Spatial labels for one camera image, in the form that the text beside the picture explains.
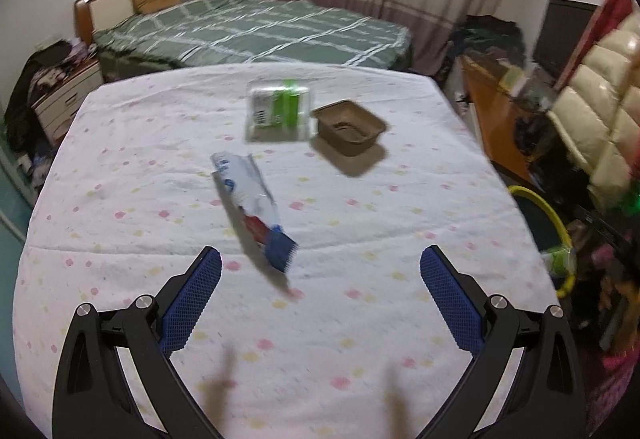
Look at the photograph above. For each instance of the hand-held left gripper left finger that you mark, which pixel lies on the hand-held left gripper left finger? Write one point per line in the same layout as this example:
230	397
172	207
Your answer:
195	299

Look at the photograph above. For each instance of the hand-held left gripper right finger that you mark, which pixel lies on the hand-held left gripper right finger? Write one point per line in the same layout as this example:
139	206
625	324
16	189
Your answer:
450	299

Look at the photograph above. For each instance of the blue white squeeze tube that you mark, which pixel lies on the blue white squeeze tube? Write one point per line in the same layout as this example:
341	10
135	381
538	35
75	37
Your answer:
250	199

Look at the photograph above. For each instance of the green white cylindrical container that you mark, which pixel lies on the green white cylindrical container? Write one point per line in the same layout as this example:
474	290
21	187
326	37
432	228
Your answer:
559	261

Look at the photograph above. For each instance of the yellow rimmed dark bin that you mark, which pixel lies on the yellow rimmed dark bin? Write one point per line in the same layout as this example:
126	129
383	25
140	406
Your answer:
537	214

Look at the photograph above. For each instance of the brown paper tray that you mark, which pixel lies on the brown paper tray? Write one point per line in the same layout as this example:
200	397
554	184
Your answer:
350	129

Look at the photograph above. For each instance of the orange wooden cabinet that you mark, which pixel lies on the orange wooden cabinet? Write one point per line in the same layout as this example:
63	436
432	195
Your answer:
492	119

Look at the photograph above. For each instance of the cream leather chair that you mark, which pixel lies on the cream leather chair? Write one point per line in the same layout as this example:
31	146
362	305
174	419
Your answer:
595	109

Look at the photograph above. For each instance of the dark clothes heap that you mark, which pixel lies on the dark clothes heap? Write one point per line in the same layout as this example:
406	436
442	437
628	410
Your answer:
487	36

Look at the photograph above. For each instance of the white nightstand with clothes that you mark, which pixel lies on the white nightstand with clothes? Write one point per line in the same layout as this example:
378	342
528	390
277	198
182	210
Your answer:
45	69

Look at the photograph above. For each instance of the wooden bed green plaid cover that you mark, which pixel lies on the wooden bed green plaid cover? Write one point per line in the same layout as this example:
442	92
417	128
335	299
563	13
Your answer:
250	29

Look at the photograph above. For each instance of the black television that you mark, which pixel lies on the black television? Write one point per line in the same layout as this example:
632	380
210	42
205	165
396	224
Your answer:
562	34

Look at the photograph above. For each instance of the red cloth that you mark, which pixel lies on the red cloth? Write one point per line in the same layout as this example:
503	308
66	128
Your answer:
617	9

